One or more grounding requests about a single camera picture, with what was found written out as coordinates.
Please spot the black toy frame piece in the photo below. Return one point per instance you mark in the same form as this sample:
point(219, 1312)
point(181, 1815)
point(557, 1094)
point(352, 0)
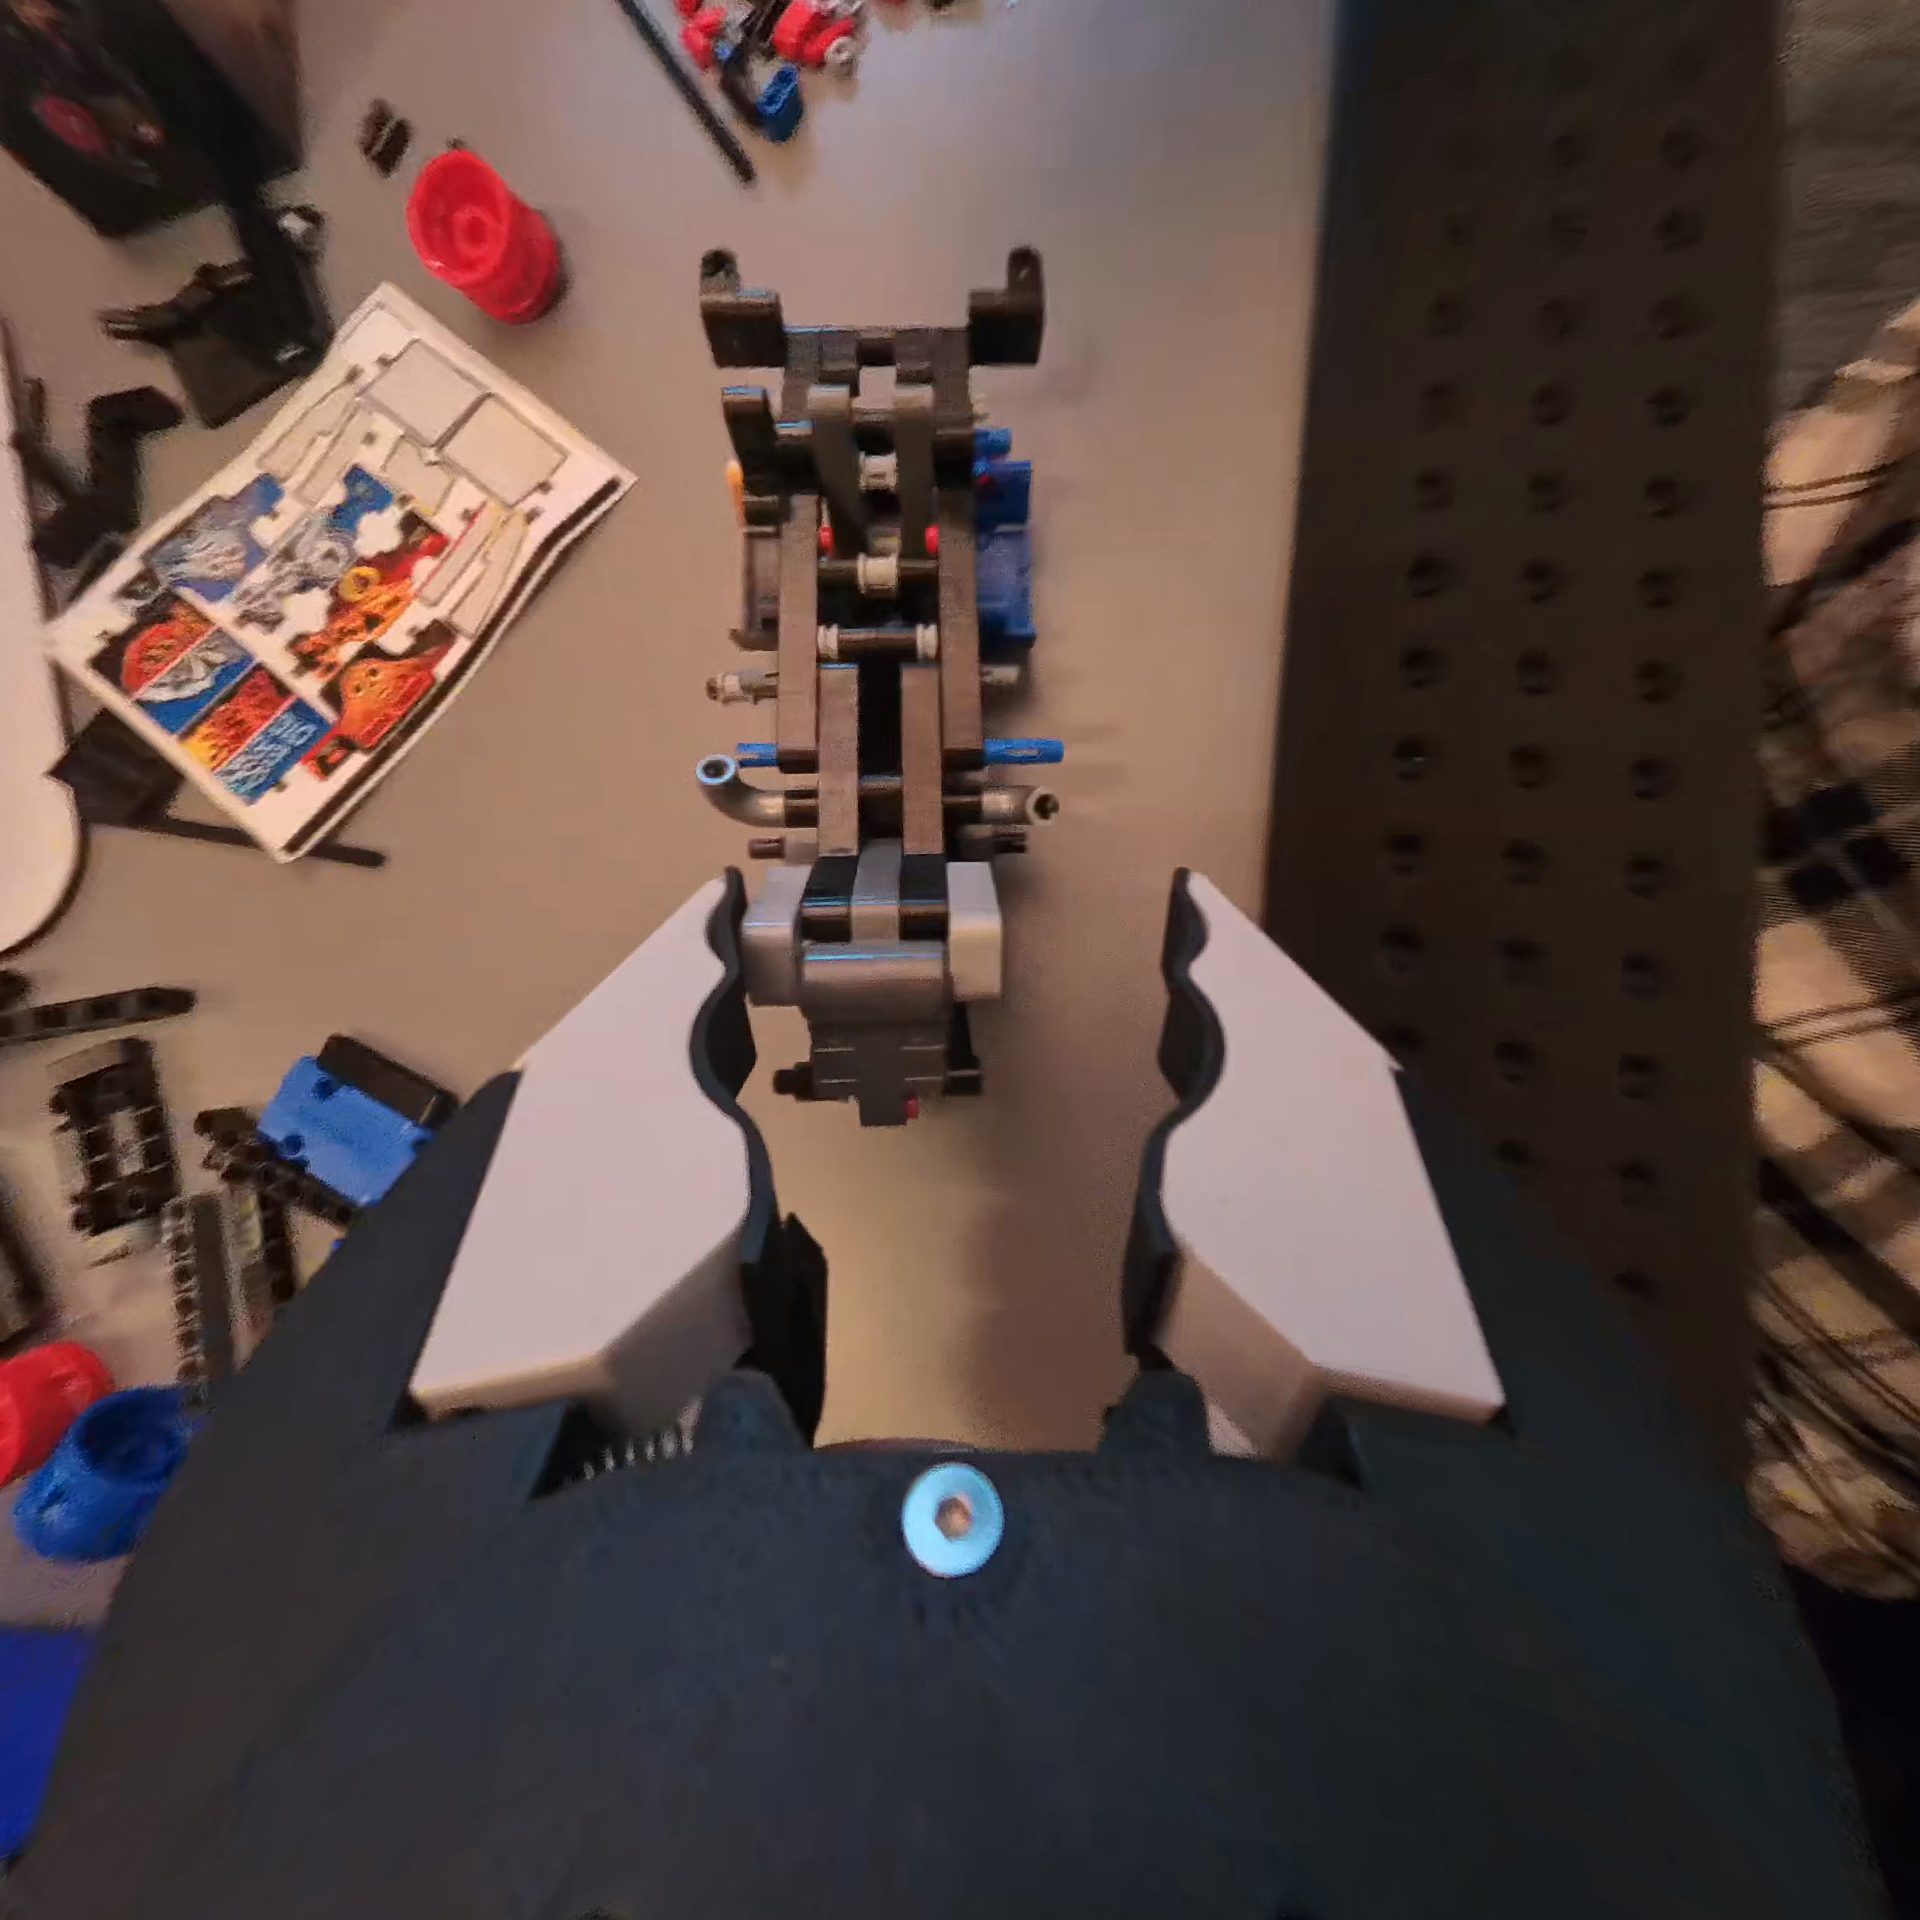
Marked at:
point(254, 331)
point(104, 450)

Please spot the grey desk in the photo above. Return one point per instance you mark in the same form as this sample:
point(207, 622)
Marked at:
point(1171, 450)

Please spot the blue and black toy block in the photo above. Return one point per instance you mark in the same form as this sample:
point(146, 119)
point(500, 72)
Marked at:
point(339, 1124)

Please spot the cluster of black toy beams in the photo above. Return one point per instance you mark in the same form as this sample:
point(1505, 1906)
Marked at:
point(112, 1141)

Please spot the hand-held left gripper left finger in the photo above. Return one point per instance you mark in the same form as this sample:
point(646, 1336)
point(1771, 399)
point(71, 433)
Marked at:
point(601, 1201)

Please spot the blue plastic bin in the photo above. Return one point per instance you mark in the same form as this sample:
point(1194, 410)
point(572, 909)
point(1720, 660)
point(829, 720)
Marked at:
point(38, 1741)

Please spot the white stand base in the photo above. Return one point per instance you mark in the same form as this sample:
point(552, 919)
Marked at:
point(30, 674)

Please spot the black toy vehicle chassis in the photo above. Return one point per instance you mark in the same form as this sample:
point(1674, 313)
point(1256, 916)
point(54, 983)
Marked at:
point(878, 600)

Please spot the long black axle rod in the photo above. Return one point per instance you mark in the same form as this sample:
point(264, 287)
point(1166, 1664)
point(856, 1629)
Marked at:
point(690, 99)

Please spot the black perforated board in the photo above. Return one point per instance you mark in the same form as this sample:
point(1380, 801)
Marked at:
point(1500, 450)

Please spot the black toy set box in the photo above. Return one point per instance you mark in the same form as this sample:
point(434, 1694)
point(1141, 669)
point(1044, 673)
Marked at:
point(121, 105)

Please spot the pile of small toy pieces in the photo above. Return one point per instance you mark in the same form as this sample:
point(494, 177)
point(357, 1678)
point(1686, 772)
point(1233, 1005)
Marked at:
point(781, 31)

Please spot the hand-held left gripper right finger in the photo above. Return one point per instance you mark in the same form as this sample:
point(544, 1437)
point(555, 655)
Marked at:
point(1320, 1201)

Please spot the colourful sticker sheet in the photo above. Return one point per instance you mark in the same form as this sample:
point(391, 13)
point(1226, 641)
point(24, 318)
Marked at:
point(450, 434)

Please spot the black toy hub piece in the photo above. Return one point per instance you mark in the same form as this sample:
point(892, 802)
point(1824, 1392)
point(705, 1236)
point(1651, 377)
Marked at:
point(384, 135)

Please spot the blue toy wheel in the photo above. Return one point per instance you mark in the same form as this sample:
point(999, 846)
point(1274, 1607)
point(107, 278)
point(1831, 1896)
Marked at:
point(104, 1479)

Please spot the person in plaid shirt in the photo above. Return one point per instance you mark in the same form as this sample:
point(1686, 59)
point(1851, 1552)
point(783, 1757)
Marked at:
point(1845, 1050)

